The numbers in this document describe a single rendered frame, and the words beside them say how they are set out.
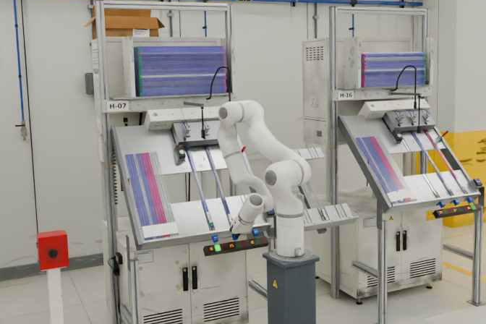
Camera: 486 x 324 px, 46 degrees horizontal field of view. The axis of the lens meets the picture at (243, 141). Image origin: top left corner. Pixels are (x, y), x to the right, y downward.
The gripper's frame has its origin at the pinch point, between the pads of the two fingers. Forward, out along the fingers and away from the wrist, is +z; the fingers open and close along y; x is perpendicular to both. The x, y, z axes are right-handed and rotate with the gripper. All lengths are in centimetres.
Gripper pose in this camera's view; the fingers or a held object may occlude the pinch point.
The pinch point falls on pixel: (236, 233)
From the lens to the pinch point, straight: 290.3
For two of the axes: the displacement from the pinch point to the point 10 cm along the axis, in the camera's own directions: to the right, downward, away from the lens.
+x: -3.0, -8.0, 5.3
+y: 9.1, -0.7, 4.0
